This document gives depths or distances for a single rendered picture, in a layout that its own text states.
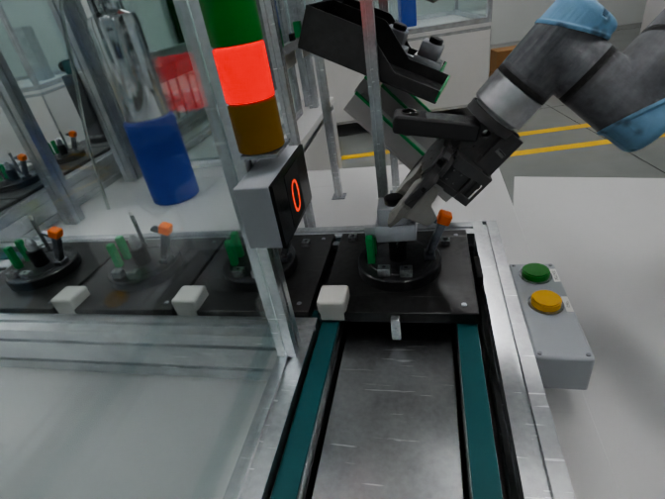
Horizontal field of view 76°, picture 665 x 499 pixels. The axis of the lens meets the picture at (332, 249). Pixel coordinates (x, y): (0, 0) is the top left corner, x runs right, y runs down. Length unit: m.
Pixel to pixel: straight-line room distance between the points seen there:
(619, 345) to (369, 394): 0.41
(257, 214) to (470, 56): 4.38
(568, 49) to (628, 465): 0.49
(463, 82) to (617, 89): 4.19
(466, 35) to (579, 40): 4.11
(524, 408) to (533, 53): 0.41
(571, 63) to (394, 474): 0.51
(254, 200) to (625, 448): 0.54
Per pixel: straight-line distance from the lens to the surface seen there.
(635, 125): 0.60
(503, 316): 0.66
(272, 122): 0.44
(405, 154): 0.87
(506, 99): 0.59
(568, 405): 0.70
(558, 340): 0.64
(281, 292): 0.55
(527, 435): 0.54
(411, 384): 0.62
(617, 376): 0.76
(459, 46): 4.69
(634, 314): 0.88
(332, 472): 0.56
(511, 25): 9.68
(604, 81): 0.59
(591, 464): 0.66
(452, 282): 0.70
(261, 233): 0.44
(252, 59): 0.43
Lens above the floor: 1.39
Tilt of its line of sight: 32 degrees down
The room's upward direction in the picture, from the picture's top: 10 degrees counter-clockwise
